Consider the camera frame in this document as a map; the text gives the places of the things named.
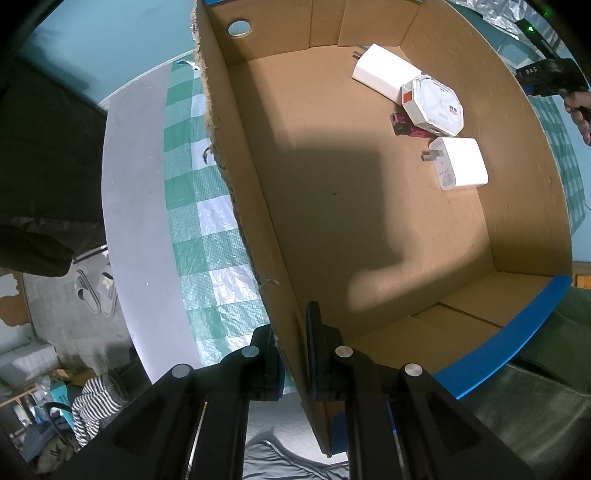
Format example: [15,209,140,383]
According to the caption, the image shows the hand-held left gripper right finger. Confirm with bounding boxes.
[307,302,527,480]

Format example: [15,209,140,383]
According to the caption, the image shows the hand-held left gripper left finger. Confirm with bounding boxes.
[60,325,284,480]

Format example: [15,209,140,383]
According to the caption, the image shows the white octagonal box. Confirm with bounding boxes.
[401,75,464,138]

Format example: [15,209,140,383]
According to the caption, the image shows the white charger plug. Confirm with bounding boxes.
[420,137,489,192]
[352,44,423,104]

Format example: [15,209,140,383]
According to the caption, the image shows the cardboard box with blue rim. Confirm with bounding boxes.
[191,0,574,457]

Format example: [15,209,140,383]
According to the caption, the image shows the person's right hand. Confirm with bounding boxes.
[564,91,591,147]

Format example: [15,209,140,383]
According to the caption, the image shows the grey cloth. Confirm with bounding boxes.
[242,392,350,480]

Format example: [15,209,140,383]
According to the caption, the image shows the silver foil sheet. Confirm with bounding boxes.
[455,0,525,40]

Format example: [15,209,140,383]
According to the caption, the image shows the green white checked tablecloth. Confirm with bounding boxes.
[164,58,588,395]

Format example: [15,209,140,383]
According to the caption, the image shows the black white striped cloth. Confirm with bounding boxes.
[71,374,129,447]

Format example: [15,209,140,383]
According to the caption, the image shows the white striped slipper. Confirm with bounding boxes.
[74,270,100,315]
[99,263,119,317]

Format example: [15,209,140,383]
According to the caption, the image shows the person's olive trousers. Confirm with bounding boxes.
[462,286,591,480]

